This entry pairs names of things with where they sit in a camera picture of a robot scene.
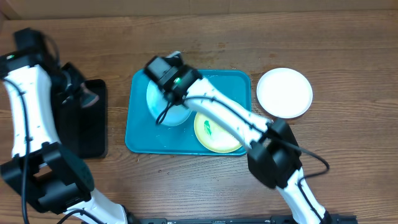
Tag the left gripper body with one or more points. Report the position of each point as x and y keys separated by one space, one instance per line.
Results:
x=64 y=83

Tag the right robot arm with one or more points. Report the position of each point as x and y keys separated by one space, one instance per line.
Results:
x=273 y=152

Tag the teal plastic tray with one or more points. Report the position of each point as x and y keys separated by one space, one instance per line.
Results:
x=145 y=137

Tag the black plastic tray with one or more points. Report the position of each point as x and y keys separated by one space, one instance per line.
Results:
x=83 y=130

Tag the yellow-green plate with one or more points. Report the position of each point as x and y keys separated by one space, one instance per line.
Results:
x=213 y=137

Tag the white plate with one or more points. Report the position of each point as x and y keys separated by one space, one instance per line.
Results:
x=284 y=93

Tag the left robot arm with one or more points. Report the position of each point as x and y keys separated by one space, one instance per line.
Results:
x=44 y=172

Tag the light blue plate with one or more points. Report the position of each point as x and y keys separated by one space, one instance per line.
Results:
x=156 y=103

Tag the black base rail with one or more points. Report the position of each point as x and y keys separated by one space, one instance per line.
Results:
x=277 y=219

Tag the dark bow-shaped sponge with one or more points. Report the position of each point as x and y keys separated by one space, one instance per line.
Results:
x=87 y=97

